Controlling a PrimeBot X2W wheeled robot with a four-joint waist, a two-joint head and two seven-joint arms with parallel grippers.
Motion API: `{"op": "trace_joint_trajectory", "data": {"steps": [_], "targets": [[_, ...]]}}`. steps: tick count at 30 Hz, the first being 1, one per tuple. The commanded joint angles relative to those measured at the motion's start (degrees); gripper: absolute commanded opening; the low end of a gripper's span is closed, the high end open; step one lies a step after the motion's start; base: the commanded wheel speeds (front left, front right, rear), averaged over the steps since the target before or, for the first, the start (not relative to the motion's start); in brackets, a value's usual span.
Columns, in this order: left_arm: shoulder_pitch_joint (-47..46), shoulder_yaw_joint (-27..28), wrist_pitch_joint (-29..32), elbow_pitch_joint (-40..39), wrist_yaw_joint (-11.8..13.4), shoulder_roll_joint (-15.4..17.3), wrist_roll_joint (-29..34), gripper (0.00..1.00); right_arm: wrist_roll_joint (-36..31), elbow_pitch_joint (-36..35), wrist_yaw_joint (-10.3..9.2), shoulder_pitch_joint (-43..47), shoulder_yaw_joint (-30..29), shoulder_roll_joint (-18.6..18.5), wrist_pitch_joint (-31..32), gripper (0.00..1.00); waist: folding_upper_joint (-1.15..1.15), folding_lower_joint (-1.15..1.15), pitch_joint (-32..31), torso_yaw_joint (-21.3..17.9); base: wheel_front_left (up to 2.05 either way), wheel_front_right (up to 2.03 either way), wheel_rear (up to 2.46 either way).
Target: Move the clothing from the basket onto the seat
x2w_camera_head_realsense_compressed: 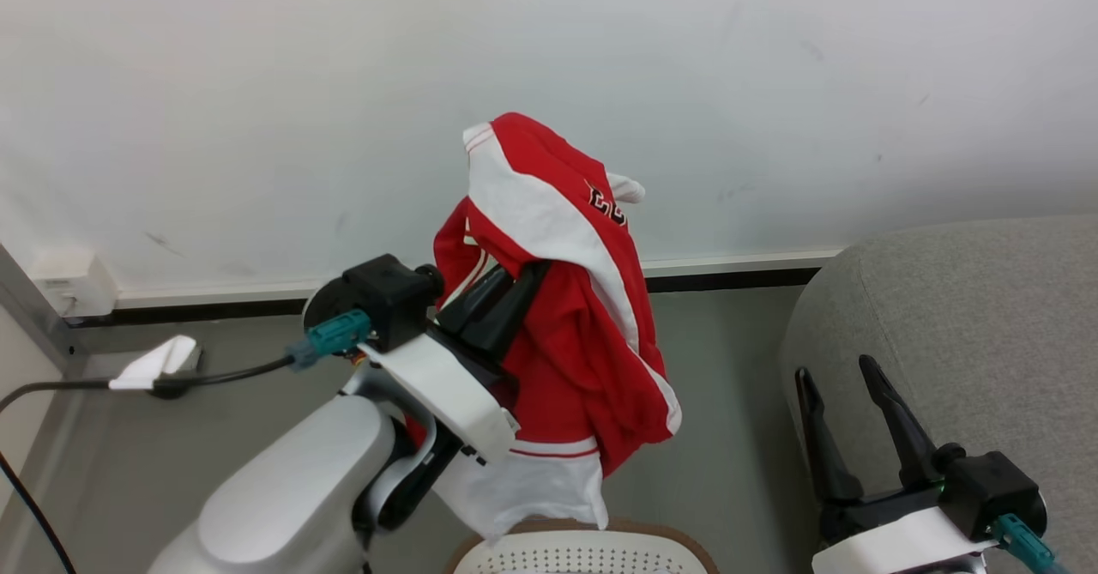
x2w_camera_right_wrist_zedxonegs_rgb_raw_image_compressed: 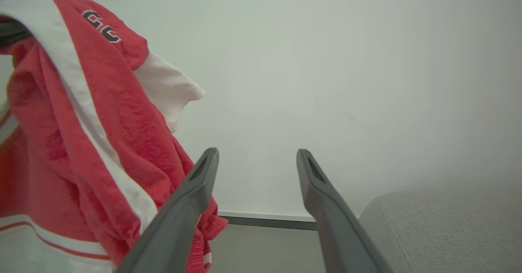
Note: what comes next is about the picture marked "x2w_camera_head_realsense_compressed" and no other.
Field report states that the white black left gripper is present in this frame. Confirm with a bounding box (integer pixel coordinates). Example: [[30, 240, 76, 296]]
[[358, 259, 553, 466]]

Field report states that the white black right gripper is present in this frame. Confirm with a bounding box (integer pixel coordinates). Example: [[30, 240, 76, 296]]
[[793, 354, 998, 574]]

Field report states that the red and white jersey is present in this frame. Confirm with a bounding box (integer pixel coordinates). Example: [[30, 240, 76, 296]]
[[403, 112, 684, 542]]

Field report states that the white laundry basket brown rim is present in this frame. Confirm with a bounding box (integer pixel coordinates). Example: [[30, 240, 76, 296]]
[[444, 517, 719, 574]]

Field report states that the grey fabric sofa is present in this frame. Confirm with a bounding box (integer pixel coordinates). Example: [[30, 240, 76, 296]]
[[778, 215, 1098, 574]]

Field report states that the white black baseboard strip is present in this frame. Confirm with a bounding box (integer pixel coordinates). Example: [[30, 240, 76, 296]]
[[64, 248, 846, 329]]

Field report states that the white paper tag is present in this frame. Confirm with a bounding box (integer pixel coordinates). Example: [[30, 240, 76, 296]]
[[108, 335, 199, 391]]

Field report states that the teal left cable connector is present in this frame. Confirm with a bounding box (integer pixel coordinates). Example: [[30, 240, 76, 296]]
[[287, 309, 373, 372]]

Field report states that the teal cable connector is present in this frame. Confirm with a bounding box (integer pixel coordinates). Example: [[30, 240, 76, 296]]
[[287, 309, 373, 372], [992, 513, 1070, 574]]

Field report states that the teal right cable connector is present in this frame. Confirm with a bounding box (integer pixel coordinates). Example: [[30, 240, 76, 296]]
[[992, 513, 1070, 574]]

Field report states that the thin black cable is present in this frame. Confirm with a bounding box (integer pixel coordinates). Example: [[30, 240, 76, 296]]
[[0, 354, 299, 574]]

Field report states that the white wall socket box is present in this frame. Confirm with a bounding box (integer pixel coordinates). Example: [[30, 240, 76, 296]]
[[33, 251, 119, 318]]

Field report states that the grey door frame post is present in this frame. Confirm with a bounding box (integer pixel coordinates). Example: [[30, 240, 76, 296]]
[[0, 244, 90, 371]]

